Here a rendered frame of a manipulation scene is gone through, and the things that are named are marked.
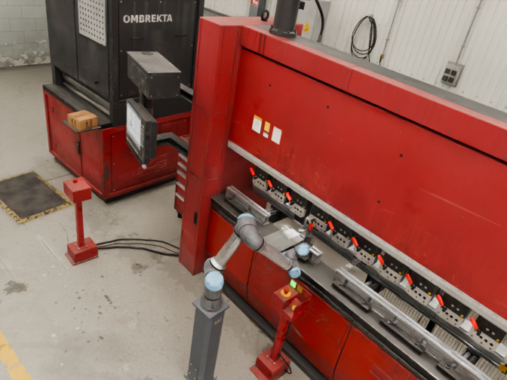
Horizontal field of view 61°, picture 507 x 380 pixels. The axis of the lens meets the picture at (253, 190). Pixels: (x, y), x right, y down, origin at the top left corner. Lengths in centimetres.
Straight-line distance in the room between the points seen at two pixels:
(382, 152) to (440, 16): 459
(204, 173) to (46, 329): 173
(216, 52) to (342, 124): 105
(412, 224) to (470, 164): 49
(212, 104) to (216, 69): 26
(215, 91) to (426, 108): 155
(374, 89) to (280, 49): 76
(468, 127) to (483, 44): 453
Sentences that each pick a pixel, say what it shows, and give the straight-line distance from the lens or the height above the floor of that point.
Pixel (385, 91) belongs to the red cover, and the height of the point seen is 225.
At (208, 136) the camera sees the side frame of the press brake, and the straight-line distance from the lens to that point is 341.
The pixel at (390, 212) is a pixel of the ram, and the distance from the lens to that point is 269.
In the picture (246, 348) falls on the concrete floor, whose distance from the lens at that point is 374.
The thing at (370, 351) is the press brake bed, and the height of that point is 68.
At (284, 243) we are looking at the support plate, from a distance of 316.
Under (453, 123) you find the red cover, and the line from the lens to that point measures 239.
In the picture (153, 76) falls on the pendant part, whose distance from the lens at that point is 317.
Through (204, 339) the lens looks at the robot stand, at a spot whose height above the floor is 54.
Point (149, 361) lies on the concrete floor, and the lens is 361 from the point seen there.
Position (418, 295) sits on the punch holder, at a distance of 281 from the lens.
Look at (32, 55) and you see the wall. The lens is 948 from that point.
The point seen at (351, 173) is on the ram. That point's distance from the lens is 277.
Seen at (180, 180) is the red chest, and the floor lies 52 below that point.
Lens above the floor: 291
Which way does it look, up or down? 31 degrees down
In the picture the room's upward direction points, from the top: 10 degrees clockwise
